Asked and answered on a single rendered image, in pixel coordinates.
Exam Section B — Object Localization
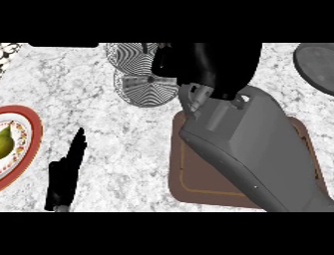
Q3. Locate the striped wire tiered basket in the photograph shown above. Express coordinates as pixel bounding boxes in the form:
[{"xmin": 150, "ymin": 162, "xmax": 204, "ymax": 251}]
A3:
[{"xmin": 104, "ymin": 42, "xmax": 181, "ymax": 109}]

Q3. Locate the red-rimmed white plate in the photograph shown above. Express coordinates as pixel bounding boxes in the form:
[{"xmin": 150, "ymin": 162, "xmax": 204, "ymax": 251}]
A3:
[{"xmin": 0, "ymin": 105, "xmax": 45, "ymax": 201}]

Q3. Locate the brown tray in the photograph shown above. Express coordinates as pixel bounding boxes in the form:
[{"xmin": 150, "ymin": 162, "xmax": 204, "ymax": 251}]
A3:
[{"xmin": 167, "ymin": 110, "xmax": 329, "ymax": 210}]

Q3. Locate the green pear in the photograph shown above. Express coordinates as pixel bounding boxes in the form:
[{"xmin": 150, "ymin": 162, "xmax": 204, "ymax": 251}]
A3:
[{"xmin": 0, "ymin": 123, "xmax": 17, "ymax": 160}]

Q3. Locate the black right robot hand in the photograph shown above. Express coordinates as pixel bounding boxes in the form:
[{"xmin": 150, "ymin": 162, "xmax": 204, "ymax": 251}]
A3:
[{"xmin": 151, "ymin": 42, "xmax": 264, "ymax": 102}]

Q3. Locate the dark grey pan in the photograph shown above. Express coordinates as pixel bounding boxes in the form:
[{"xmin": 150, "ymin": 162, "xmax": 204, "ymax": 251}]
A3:
[{"xmin": 292, "ymin": 43, "xmax": 334, "ymax": 107}]

